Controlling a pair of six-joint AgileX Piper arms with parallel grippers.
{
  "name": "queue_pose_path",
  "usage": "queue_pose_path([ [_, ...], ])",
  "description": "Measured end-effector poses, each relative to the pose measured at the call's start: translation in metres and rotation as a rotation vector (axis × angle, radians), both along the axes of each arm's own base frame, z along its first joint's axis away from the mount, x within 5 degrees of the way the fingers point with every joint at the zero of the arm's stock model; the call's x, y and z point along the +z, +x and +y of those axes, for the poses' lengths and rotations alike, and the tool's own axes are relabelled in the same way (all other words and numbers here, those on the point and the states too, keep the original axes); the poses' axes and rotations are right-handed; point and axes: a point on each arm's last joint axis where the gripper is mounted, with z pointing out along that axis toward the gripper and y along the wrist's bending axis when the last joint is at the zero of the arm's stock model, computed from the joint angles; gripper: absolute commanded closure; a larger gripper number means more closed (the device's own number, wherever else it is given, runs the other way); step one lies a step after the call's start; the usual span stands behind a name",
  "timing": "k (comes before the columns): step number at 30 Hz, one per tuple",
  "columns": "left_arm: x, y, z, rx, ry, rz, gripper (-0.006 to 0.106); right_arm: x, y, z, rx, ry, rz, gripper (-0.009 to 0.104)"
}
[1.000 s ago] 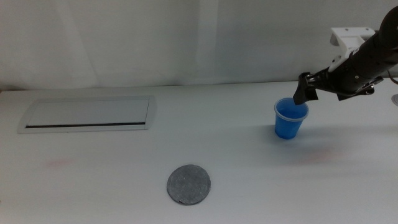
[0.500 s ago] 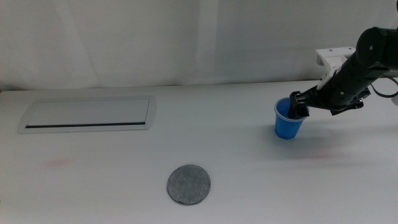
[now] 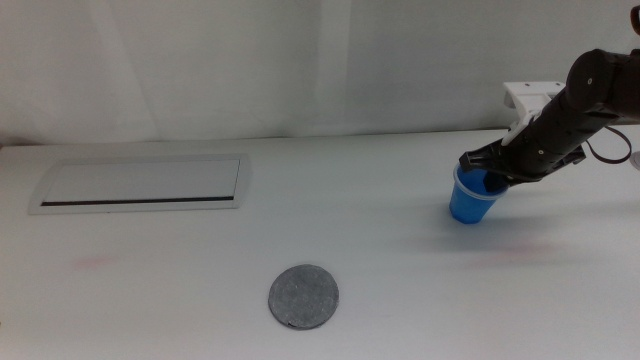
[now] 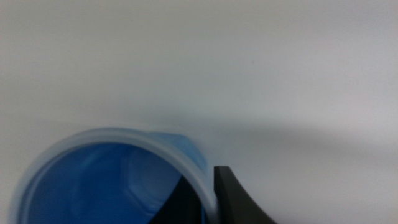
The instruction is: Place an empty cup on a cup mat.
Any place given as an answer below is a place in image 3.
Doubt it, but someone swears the silver table cable flap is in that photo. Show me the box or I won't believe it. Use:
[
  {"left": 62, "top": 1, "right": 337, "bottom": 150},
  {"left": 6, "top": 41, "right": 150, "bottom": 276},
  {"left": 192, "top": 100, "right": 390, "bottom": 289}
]
[{"left": 27, "top": 153, "right": 254, "bottom": 217}]

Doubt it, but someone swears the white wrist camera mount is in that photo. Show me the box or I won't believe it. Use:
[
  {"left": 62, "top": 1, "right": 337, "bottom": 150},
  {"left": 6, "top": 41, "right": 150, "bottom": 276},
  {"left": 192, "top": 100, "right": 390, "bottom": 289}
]
[{"left": 501, "top": 81, "right": 567, "bottom": 148}]

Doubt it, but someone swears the round grey cup mat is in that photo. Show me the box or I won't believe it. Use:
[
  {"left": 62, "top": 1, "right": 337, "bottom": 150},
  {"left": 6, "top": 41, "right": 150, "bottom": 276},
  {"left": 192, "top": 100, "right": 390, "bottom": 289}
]
[{"left": 267, "top": 263, "right": 341, "bottom": 332}]

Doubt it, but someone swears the blue plastic cup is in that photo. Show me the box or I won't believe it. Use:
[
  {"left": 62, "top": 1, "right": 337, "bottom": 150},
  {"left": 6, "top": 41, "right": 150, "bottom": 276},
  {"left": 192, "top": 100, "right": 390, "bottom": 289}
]
[{"left": 448, "top": 162, "right": 510, "bottom": 226}]

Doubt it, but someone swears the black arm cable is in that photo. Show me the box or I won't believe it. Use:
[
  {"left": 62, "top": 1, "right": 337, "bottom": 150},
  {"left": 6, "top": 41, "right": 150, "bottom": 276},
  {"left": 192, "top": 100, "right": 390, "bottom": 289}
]
[{"left": 583, "top": 124, "right": 634, "bottom": 166}]

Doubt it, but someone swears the white backdrop curtain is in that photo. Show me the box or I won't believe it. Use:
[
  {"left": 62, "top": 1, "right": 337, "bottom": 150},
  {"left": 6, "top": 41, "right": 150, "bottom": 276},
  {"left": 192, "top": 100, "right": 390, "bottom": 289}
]
[{"left": 0, "top": 0, "right": 640, "bottom": 148}]

